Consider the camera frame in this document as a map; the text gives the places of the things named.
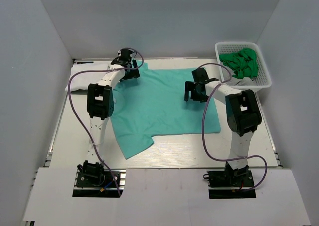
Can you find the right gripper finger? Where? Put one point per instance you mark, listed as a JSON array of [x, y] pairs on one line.
[[201, 99], [188, 90]]

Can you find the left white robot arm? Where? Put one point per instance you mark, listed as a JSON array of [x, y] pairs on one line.
[[100, 103]]

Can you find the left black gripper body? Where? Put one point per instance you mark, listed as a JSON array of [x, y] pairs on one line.
[[128, 75]]

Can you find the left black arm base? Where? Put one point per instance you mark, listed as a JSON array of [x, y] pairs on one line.
[[91, 175]]

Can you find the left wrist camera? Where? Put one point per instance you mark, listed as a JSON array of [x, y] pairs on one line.
[[124, 58]]

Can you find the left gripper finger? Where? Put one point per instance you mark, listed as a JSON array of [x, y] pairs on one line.
[[135, 66], [136, 81]]

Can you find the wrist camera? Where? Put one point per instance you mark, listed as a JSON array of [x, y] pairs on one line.
[[124, 58], [200, 76]]

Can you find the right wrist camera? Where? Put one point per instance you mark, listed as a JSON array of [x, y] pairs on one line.
[[200, 76]]

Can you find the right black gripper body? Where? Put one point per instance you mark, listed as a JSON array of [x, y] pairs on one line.
[[195, 92]]

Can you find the white plastic basket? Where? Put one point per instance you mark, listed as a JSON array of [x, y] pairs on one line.
[[263, 79]]

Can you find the green t-shirt in basket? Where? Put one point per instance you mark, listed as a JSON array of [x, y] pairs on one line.
[[243, 63]]

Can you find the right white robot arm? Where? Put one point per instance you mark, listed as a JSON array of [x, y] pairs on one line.
[[242, 114]]

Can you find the teal t-shirt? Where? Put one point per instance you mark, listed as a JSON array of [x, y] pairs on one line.
[[154, 107]]

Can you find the white t-shirt in basket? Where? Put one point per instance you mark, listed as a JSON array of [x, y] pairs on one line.
[[243, 82]]

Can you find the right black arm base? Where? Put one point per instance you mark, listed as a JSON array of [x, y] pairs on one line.
[[230, 177]]

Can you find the folded white t-shirt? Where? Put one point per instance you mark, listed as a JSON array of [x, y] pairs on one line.
[[82, 81]]

